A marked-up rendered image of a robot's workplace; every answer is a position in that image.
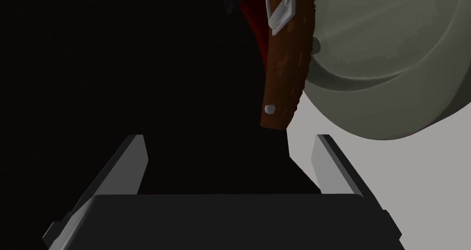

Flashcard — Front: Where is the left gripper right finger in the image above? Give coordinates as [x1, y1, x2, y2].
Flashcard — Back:
[310, 134, 385, 212]

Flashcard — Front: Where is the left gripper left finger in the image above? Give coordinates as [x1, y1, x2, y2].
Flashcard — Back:
[72, 134, 149, 216]

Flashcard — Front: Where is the pale grey-green bowl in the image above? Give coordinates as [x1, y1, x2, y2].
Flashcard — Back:
[301, 0, 471, 142]

